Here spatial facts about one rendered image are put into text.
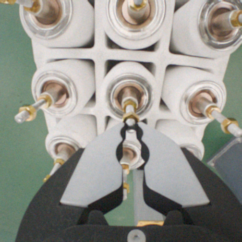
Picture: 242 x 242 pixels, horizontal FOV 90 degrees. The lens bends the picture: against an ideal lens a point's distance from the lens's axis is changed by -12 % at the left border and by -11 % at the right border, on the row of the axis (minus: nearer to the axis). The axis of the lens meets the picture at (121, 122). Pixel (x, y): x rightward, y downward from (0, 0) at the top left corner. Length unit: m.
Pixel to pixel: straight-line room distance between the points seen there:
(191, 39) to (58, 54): 0.23
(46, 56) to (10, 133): 0.51
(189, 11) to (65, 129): 0.27
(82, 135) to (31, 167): 0.61
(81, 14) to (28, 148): 0.64
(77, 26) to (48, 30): 0.04
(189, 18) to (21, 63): 0.51
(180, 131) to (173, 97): 0.09
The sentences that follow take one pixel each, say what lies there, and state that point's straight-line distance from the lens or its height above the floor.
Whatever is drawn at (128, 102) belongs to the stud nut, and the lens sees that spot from 0.17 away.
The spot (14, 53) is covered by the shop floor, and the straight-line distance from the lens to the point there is 0.59.
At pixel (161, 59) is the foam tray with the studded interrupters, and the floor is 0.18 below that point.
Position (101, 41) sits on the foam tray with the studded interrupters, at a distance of 0.28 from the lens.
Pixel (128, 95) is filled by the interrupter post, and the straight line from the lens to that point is 0.19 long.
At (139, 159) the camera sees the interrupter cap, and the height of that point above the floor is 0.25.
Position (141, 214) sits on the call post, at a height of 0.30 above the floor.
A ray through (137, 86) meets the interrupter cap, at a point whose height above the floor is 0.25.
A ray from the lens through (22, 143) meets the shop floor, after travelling 0.76.
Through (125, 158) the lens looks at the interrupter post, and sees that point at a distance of 0.25.
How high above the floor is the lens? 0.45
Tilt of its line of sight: 62 degrees down
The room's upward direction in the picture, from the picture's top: 176 degrees counter-clockwise
